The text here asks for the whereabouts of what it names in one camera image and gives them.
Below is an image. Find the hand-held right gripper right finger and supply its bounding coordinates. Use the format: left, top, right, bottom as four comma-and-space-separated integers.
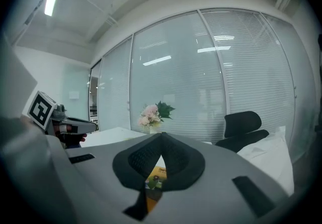
150, 132, 290, 224

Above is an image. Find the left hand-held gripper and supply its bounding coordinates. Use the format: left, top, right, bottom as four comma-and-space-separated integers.
27, 91, 98, 149

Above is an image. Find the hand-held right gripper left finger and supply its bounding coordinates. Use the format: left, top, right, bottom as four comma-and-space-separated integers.
65, 132, 162, 224

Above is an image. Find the white standing desk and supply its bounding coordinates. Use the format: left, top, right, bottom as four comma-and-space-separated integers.
79, 127, 217, 168

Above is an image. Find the white cloth on chair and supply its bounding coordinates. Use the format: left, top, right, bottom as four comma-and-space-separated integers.
236, 125, 295, 197

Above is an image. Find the pink flower bouquet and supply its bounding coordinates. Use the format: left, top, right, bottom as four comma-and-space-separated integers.
137, 101, 176, 128

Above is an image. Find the black office chair with headrest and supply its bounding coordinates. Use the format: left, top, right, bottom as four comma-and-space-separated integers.
215, 111, 270, 155

